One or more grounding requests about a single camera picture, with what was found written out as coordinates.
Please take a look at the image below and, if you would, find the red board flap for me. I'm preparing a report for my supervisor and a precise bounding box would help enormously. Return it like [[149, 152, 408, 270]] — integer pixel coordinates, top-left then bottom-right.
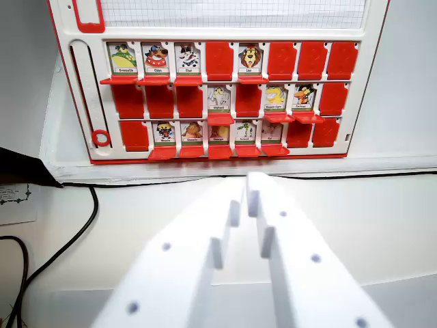
[[147, 146, 179, 161], [286, 122, 313, 149], [208, 146, 234, 161], [144, 84, 175, 120], [175, 85, 205, 119], [292, 113, 326, 124], [263, 112, 296, 124], [236, 83, 264, 118], [311, 118, 341, 148], [261, 144, 291, 158], [178, 146, 206, 159], [206, 113, 236, 126], [319, 82, 350, 118], [234, 145, 263, 159]]

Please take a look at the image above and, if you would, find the fly picture card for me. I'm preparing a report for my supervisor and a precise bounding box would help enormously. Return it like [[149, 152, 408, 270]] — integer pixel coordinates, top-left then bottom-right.
[[153, 122, 177, 145]]

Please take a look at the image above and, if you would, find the owl picture card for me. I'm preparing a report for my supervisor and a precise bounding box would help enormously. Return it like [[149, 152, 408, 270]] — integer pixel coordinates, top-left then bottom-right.
[[180, 122, 205, 144]]

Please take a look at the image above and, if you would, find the snail picture card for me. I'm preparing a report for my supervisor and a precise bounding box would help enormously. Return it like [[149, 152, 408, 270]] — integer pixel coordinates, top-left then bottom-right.
[[208, 125, 231, 144]]

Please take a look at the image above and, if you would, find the rat picture card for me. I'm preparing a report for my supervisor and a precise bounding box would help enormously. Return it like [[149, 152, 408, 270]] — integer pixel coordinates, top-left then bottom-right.
[[262, 122, 284, 143]]

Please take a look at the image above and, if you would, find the green creature picture card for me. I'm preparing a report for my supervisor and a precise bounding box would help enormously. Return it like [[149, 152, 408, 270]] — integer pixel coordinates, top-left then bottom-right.
[[235, 120, 257, 144]]

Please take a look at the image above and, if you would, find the white printed paper card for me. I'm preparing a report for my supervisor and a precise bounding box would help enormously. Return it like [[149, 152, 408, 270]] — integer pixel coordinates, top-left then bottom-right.
[[0, 182, 39, 227]]

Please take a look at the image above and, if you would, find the elephant picture card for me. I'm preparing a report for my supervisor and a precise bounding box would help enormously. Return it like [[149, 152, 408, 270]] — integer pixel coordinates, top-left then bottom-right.
[[208, 85, 234, 112]]

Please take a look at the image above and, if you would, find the crow picture card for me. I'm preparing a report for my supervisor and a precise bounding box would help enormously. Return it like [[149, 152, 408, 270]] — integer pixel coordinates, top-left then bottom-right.
[[293, 84, 317, 111]]

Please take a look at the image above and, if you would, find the tiger shark picture card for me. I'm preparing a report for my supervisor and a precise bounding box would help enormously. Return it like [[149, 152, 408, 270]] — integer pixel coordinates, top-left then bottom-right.
[[265, 85, 286, 111]]

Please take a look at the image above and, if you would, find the black box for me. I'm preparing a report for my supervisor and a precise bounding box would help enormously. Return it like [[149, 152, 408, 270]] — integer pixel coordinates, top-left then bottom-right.
[[0, 146, 65, 189]]

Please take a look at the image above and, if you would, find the red and white game board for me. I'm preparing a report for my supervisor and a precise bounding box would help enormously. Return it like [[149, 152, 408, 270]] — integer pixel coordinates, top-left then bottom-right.
[[46, 0, 392, 165]]

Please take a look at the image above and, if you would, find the black cable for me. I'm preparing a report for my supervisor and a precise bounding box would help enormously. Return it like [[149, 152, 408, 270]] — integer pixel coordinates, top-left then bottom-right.
[[0, 235, 30, 328], [271, 170, 437, 181], [5, 182, 100, 328]]

